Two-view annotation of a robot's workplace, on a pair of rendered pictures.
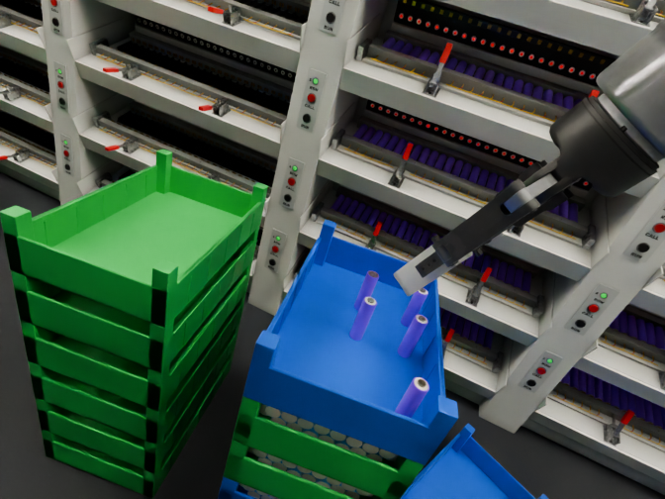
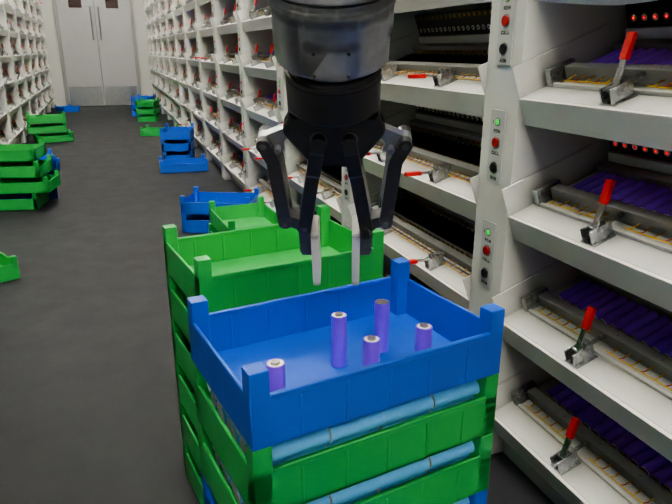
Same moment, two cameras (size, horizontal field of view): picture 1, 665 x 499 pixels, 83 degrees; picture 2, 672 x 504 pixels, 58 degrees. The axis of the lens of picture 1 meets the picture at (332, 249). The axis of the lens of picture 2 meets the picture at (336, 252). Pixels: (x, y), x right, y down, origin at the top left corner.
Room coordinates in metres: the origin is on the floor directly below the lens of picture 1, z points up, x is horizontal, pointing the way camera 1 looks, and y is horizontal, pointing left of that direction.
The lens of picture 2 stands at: (0.07, -0.60, 0.75)
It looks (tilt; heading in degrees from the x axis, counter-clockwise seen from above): 19 degrees down; 59
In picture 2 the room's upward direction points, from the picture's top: straight up
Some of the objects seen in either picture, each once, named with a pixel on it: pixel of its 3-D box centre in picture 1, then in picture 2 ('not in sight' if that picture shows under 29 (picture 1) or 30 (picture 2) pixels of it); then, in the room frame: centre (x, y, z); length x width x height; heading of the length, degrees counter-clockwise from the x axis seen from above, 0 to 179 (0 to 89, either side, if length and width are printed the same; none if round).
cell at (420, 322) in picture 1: (412, 336); (371, 364); (0.39, -0.13, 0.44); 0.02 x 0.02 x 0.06
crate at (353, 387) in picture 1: (363, 314); (342, 335); (0.40, -0.07, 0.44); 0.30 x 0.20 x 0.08; 177
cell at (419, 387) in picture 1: (410, 402); (276, 390); (0.28, -0.13, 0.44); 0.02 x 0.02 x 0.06
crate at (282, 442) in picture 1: (346, 355); (342, 396); (0.40, -0.07, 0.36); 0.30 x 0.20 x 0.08; 177
